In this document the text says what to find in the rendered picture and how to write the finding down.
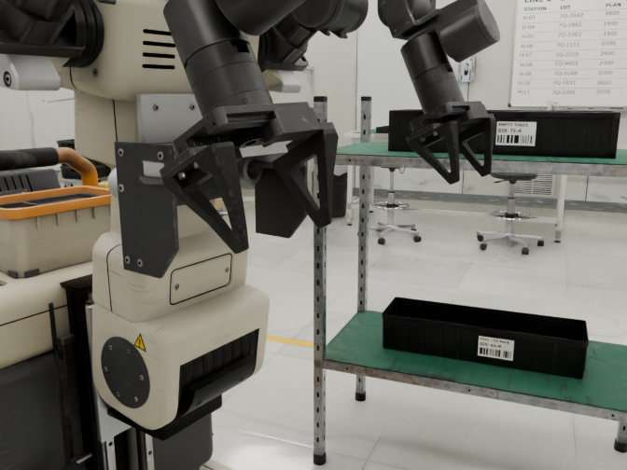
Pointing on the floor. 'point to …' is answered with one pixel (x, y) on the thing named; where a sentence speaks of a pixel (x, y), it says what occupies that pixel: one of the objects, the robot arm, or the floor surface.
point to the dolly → (76, 171)
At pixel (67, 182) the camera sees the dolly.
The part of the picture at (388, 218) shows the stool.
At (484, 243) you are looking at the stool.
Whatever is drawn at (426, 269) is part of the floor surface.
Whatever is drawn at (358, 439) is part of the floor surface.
